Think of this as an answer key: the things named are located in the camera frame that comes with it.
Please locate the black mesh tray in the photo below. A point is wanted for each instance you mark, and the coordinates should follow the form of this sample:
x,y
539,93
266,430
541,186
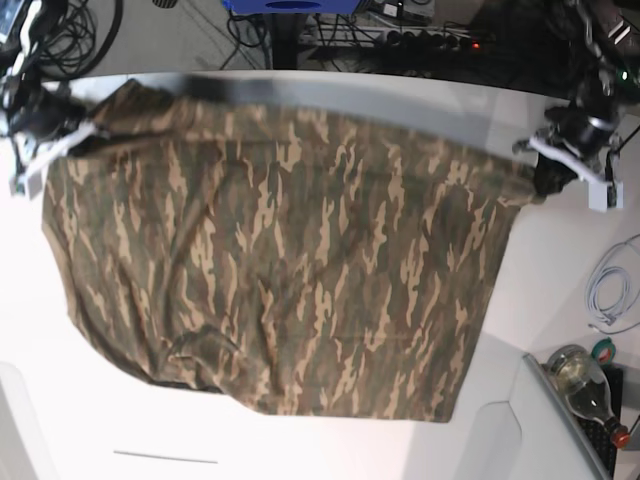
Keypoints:
x,y
595,433

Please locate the white paper label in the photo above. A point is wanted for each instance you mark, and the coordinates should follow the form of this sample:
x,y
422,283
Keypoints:
x,y
169,458

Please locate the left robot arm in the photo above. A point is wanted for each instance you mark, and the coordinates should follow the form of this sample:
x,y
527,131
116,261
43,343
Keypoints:
x,y
604,66

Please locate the camouflage t-shirt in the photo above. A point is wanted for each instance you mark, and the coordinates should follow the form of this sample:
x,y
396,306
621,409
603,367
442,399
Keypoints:
x,y
300,261

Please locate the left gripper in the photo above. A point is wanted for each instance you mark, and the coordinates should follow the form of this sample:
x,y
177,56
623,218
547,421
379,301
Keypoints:
x,y
583,131

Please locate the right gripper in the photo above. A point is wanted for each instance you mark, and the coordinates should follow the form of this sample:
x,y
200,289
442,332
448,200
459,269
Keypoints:
x,y
42,115

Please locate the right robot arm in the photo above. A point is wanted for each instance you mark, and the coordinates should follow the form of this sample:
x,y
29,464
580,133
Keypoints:
x,y
44,46

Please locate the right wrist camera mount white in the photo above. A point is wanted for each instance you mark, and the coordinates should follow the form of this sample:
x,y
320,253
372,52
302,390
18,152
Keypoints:
x,y
30,182

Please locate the green tape roll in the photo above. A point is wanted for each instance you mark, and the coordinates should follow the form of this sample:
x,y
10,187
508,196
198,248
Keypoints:
x,y
604,351

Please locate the black power strip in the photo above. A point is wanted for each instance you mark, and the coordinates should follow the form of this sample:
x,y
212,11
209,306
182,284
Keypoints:
x,y
444,39

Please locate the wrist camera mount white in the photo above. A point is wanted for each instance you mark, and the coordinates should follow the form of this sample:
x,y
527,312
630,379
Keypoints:
x,y
30,182
557,166

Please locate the blue bin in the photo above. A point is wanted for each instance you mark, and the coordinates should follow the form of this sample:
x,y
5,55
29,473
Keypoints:
x,y
246,7

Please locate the clear plastic bottle red cap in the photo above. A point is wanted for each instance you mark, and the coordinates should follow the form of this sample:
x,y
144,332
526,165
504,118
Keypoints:
x,y
582,383

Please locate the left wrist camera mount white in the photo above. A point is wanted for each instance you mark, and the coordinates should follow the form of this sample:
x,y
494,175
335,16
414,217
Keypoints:
x,y
557,166

